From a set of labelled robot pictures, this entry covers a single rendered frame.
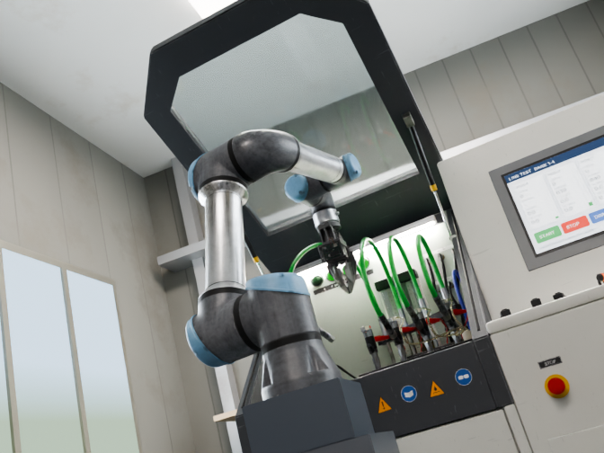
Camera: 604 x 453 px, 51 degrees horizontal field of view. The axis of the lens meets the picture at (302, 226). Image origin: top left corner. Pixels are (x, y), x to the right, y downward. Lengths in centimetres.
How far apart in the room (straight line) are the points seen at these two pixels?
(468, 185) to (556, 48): 280
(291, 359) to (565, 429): 68
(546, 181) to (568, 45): 283
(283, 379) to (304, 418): 8
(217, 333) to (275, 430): 24
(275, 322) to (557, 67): 370
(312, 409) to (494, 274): 89
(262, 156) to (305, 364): 52
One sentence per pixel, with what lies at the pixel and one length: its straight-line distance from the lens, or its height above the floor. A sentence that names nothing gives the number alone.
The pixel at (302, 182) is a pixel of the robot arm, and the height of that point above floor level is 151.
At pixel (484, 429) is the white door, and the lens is 157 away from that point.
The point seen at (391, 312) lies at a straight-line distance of 215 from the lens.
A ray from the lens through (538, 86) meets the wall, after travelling 456.
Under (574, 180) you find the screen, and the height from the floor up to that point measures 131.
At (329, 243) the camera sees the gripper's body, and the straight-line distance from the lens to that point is 184.
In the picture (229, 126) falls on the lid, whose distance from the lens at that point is 199.
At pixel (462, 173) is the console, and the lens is 202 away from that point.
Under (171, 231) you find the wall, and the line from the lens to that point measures 479.
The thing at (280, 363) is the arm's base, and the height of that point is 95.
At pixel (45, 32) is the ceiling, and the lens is 364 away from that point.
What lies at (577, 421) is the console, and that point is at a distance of 155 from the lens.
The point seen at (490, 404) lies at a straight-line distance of 156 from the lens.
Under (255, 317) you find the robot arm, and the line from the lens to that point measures 119.
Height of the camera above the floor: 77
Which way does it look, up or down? 21 degrees up
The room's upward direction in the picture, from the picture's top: 16 degrees counter-clockwise
